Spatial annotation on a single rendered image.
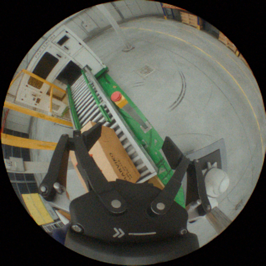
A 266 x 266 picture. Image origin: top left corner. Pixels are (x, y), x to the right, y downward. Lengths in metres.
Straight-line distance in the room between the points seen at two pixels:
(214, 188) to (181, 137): 1.09
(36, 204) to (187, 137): 8.28
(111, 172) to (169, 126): 1.15
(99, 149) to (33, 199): 7.44
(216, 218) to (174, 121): 1.43
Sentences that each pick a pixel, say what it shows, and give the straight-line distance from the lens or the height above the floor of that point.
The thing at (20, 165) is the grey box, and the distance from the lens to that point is 1.53.
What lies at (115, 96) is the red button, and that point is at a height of 1.04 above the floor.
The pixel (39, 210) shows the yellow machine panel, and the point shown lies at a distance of 7.77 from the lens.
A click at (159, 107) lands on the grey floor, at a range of 1.62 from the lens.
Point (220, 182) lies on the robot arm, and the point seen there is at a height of 1.03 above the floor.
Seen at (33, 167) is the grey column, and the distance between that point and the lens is 1.60.
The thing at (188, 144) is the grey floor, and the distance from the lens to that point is 1.55.
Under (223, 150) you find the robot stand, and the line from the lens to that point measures 0.95.
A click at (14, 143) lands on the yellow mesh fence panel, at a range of 1.11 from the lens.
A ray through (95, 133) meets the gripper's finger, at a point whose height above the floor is 1.37.
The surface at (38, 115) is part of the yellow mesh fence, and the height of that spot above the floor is 1.23.
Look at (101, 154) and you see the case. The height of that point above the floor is 0.95.
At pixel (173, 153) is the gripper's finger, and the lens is 0.16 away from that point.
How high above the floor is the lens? 1.49
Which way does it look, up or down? 71 degrees down
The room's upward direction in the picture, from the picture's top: 65 degrees counter-clockwise
